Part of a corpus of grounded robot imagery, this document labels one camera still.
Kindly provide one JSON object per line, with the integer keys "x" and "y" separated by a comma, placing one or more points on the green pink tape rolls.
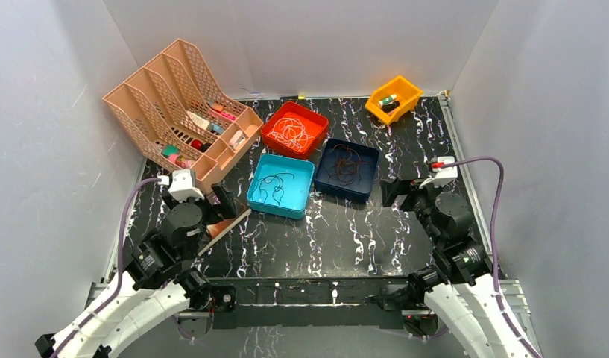
{"x": 174, "y": 155}

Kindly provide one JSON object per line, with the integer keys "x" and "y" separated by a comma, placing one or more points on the pink marker in organizer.
{"x": 220, "y": 109}

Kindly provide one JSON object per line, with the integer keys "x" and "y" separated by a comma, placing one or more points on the yellow plastic bin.
{"x": 408, "y": 95}

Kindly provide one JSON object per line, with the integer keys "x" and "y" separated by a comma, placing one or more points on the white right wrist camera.
{"x": 444, "y": 171}

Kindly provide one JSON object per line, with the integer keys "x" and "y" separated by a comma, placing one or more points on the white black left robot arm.
{"x": 152, "y": 286}

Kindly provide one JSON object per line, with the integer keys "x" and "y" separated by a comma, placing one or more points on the peach plastic file organizer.
{"x": 151, "y": 107}

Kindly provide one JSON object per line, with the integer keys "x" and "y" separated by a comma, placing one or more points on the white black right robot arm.
{"x": 461, "y": 287}

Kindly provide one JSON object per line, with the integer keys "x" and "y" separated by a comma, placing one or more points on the red square tray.
{"x": 295, "y": 131}

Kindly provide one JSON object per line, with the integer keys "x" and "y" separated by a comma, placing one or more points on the three days to see book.
{"x": 221, "y": 229}

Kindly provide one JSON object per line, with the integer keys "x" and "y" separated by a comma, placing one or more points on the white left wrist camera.
{"x": 183, "y": 186}

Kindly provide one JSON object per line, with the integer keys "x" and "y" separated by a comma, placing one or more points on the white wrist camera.
{"x": 183, "y": 186}
{"x": 444, "y": 171}

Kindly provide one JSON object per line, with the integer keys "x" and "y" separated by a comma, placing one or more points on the cyan square tray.
{"x": 280, "y": 186}

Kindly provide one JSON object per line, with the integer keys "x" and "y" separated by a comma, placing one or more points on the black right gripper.
{"x": 390, "y": 189}

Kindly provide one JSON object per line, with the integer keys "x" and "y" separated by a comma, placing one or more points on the black tube in bin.
{"x": 390, "y": 107}

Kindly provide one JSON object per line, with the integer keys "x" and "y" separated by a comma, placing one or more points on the green white tube in bin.
{"x": 387, "y": 100}

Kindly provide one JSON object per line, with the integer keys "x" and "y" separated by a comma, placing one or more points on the red ball in organizer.
{"x": 196, "y": 144}

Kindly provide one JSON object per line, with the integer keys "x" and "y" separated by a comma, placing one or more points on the white box in organizer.
{"x": 200, "y": 121}

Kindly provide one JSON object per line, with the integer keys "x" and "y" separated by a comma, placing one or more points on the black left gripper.
{"x": 214, "y": 203}

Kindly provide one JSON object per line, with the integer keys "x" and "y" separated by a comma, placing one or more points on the navy blue square tray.
{"x": 347, "y": 170}

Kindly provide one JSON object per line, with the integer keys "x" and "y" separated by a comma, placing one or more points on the aluminium frame rail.
{"x": 512, "y": 291}

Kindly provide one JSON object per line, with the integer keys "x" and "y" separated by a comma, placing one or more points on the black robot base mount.
{"x": 304, "y": 299}

